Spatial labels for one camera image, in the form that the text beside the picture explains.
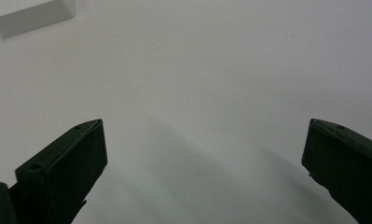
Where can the white box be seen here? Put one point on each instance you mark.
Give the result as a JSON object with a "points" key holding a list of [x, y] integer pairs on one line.
{"points": [[28, 14]]}

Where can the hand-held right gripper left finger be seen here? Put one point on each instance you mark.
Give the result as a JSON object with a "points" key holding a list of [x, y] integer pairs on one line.
{"points": [[62, 174]]}

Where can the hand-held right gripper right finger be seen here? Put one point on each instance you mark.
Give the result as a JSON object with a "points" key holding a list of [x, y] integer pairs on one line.
{"points": [[345, 165]]}

